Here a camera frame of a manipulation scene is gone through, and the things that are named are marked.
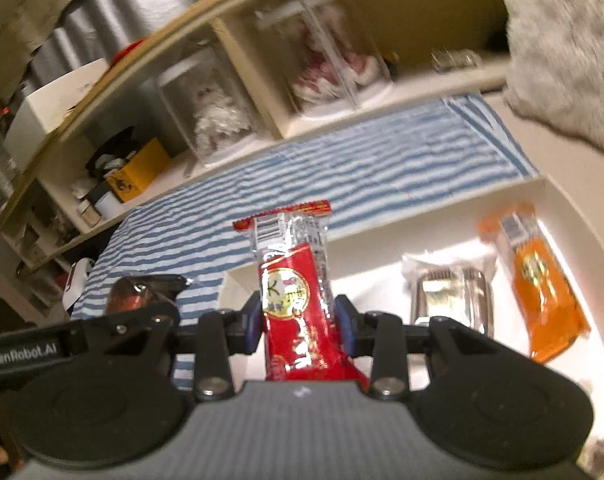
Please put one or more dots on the orange snack packet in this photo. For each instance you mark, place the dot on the orange snack packet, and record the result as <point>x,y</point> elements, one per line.
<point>542,290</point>

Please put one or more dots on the dark mooncake packet orange label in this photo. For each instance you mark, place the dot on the dark mooncake packet orange label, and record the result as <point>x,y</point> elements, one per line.
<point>131,296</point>

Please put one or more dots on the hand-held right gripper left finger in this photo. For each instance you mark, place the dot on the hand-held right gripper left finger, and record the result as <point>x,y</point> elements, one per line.
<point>252,325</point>

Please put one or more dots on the silver ornament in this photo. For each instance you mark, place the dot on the silver ornament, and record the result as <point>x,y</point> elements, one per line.
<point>454,60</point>

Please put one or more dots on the grey curtain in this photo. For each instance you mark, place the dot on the grey curtain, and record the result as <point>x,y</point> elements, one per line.
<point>131,5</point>

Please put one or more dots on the white space heater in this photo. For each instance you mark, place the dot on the white space heater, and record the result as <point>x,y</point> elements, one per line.
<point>79,285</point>

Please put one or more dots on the pink dressed doll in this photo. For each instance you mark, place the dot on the pink dressed doll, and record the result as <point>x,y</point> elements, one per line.
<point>332,70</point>

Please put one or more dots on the white cup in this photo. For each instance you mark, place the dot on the white cup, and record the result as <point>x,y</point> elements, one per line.
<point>107,206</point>

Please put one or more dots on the small jar white lid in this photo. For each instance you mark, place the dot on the small jar white lid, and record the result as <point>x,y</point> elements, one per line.
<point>89,214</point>

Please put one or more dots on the silver gold cake packet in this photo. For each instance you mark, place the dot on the silver gold cake packet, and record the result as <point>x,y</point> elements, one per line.
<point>447,295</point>

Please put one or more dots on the white fluffy pillow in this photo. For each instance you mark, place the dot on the white fluffy pillow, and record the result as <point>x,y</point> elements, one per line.
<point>567,50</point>

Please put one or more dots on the white cardboard tray box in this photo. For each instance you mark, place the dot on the white cardboard tray box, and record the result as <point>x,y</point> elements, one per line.
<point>377,260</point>

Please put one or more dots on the clear doll display case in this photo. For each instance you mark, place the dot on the clear doll display case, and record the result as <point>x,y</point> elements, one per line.
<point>181,90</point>
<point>282,15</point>

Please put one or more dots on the white dressed doll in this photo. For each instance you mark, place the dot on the white dressed doll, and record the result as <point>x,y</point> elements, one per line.
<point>219,120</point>

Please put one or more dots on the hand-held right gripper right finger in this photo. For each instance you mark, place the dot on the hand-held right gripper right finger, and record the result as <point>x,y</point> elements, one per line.
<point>344,325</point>

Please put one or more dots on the black hat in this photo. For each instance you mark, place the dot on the black hat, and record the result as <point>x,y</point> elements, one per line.
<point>111,147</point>

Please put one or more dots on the white lidded storage box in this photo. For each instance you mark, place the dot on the white lidded storage box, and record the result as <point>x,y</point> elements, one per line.
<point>51,110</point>

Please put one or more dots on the red snack packet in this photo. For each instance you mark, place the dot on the red snack packet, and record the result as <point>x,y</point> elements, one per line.
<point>292,320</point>

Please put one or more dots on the blue striped blanket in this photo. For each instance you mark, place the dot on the blue striped blanket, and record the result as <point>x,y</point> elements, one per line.
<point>332,160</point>

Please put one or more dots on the yellow cardboard box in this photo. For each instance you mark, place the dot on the yellow cardboard box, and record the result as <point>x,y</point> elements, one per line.
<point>139,172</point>

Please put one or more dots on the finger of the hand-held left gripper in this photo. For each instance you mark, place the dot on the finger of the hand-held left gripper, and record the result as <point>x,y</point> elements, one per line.
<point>111,322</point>

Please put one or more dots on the red cloth item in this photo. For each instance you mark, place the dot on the red cloth item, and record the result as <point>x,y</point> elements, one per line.
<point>129,52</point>

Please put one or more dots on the wooden shelf unit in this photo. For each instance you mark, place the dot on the wooden shelf unit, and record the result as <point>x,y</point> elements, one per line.
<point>242,60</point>

